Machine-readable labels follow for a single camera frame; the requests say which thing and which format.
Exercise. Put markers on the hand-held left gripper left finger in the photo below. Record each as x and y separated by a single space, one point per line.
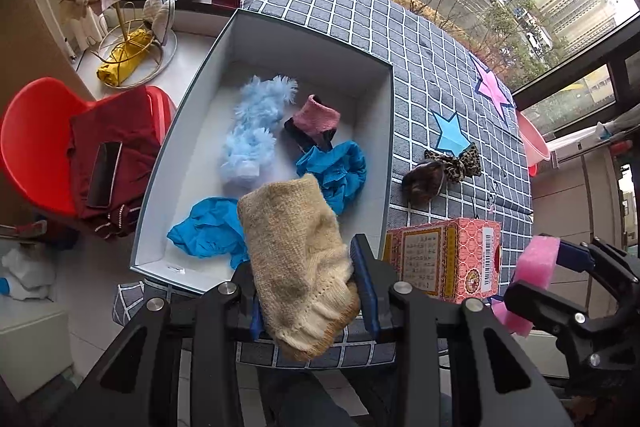
240 307

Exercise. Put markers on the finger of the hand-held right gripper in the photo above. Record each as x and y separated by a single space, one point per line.
575 257
545 307

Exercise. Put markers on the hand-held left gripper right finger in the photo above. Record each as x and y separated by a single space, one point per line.
367 287

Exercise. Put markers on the pink fluffy sponge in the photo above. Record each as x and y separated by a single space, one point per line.
537 264

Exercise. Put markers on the beige knitted sock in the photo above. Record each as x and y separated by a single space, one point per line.
295 257

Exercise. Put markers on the blue cloth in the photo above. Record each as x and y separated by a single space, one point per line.
332 174
210 232

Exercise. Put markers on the grey storage box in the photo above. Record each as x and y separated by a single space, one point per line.
325 57

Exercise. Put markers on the pink patterned cardboard box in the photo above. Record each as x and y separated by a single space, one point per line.
440 257

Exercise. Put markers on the white air conditioner unit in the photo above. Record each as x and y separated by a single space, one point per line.
575 147

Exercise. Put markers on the brown fuzzy hair piece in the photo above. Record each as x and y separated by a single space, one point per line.
425 182

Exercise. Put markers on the pink plastic basin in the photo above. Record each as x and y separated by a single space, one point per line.
532 142

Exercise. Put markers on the pink and black sock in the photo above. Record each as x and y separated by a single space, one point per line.
315 119

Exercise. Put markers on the light blue fluffy sock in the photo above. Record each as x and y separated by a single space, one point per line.
255 132

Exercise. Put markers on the black phone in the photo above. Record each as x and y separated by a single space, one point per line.
104 174

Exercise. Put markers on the dark red garment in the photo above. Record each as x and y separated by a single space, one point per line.
140 122

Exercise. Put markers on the white cabinet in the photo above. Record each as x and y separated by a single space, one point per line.
30 352

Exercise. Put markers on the white plastic bag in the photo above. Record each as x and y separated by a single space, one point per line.
25 272

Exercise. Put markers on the grey grid blanket with stars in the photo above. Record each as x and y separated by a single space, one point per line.
400 57

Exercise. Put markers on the red plastic chair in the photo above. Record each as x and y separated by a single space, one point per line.
35 132

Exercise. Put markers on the yellow cloth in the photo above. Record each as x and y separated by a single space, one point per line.
125 57

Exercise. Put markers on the grey white slippers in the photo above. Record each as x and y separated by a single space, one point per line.
160 17

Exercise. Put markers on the white radiator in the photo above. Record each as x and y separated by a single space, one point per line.
82 34

